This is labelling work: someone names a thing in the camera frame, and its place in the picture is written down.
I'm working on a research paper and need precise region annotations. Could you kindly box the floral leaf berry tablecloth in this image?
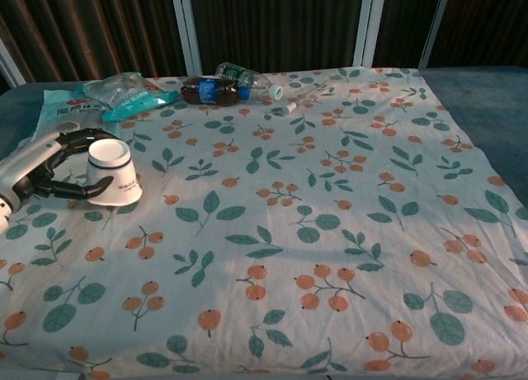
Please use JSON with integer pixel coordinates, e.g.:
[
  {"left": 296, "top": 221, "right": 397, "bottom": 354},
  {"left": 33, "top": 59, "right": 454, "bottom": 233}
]
[{"left": 0, "top": 66, "right": 528, "bottom": 380}]

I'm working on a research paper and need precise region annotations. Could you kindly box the dark cola bottle blue label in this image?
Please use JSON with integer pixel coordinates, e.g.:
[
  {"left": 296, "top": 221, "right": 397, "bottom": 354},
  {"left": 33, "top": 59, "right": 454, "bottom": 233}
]
[{"left": 180, "top": 76, "right": 252, "bottom": 107}]

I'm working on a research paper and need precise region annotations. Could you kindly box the teal dishcloth package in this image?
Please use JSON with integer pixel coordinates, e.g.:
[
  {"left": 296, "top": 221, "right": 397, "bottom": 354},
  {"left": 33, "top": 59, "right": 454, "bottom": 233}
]
[{"left": 31, "top": 87, "right": 121, "bottom": 147}]

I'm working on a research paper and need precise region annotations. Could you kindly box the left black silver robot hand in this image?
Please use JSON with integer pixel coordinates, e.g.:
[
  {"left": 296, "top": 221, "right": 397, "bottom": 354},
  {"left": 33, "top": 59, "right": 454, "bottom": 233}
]
[{"left": 0, "top": 127, "right": 125, "bottom": 212}]

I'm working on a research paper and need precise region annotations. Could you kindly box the white paper cup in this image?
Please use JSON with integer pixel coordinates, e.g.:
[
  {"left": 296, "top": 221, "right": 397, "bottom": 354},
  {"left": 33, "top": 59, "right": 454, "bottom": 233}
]
[{"left": 85, "top": 139, "right": 144, "bottom": 207}]

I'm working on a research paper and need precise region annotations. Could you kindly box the clear teal-edged plastic package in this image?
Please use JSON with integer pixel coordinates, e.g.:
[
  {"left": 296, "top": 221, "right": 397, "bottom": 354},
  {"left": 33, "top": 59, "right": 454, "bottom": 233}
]
[{"left": 84, "top": 71, "right": 181, "bottom": 123}]

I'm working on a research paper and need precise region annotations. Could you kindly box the clear tube white cap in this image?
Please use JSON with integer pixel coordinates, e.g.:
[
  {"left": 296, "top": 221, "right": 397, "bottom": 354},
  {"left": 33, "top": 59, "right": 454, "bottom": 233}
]
[{"left": 285, "top": 78, "right": 344, "bottom": 112}]

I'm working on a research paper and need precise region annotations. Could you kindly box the clear bottle green label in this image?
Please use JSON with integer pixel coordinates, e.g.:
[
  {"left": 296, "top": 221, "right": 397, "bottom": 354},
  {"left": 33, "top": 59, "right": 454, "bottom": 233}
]
[{"left": 215, "top": 61, "right": 284, "bottom": 101}]

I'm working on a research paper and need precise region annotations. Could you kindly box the white partition frame post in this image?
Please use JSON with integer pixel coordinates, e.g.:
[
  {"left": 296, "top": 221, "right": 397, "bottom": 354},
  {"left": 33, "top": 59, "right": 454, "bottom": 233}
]
[
  {"left": 0, "top": 37, "right": 26, "bottom": 87},
  {"left": 417, "top": 0, "right": 454, "bottom": 70},
  {"left": 170, "top": 0, "right": 204, "bottom": 77},
  {"left": 357, "top": 0, "right": 384, "bottom": 68}
]

